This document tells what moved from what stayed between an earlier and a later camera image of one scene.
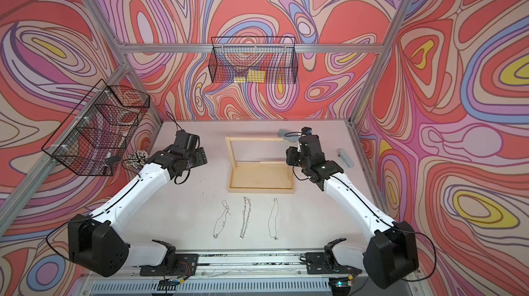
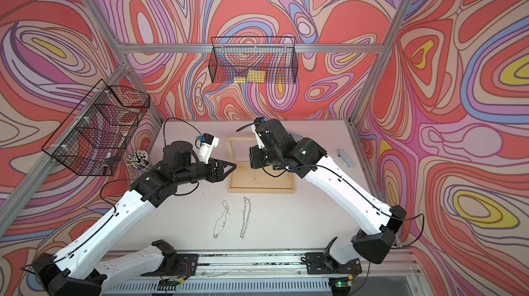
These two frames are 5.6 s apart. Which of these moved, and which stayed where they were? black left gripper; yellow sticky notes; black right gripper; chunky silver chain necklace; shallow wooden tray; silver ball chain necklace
Moved: black left gripper; black right gripper
Stayed: chunky silver chain necklace; yellow sticky notes; shallow wooden tray; silver ball chain necklace
